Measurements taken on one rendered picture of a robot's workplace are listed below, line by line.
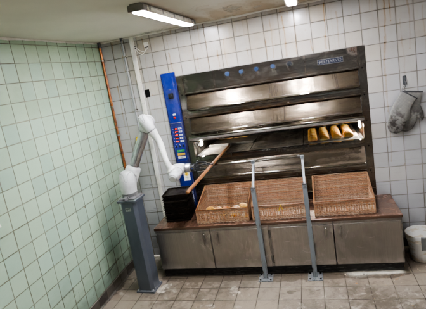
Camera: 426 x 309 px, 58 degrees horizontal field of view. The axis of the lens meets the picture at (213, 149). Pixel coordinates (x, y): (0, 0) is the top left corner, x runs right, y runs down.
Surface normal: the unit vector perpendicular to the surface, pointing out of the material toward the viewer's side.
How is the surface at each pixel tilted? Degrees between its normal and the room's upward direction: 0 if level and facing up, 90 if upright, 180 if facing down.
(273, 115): 70
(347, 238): 90
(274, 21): 90
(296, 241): 90
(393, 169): 90
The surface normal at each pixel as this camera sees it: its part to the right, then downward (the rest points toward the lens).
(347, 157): -0.27, -0.12
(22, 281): 0.96, -0.11
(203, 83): -0.21, 0.25
